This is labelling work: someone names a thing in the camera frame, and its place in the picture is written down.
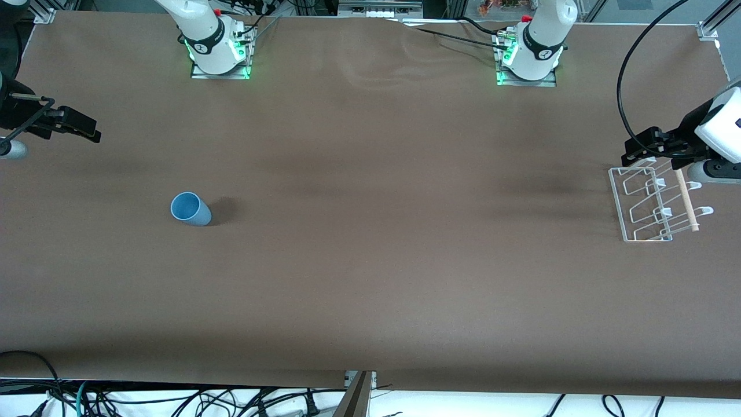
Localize grey power strip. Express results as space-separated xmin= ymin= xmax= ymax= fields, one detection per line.
xmin=338 ymin=0 xmax=424 ymax=19

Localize aluminium frame profile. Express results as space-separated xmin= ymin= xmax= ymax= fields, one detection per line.
xmin=696 ymin=0 xmax=741 ymax=41
xmin=29 ymin=0 xmax=57 ymax=25

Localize white wire cup rack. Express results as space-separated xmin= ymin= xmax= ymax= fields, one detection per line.
xmin=608 ymin=156 xmax=714 ymax=243

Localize black cable on cloth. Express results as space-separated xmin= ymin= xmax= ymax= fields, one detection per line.
xmin=405 ymin=16 xmax=513 ymax=52

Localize brown table cloth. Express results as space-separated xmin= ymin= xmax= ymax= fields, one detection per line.
xmin=0 ymin=10 xmax=741 ymax=400

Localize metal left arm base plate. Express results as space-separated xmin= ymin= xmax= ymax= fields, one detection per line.
xmin=496 ymin=29 xmax=558 ymax=88

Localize tangled black floor cables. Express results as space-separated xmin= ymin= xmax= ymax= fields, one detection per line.
xmin=87 ymin=387 xmax=348 ymax=417

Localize blue plastic cup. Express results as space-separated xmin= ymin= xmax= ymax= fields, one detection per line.
xmin=170 ymin=192 xmax=213 ymax=227

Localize thick black floor cable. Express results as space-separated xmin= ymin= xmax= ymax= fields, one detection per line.
xmin=0 ymin=350 xmax=63 ymax=406

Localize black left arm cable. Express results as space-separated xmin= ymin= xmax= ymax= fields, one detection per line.
xmin=616 ymin=0 xmax=691 ymax=141

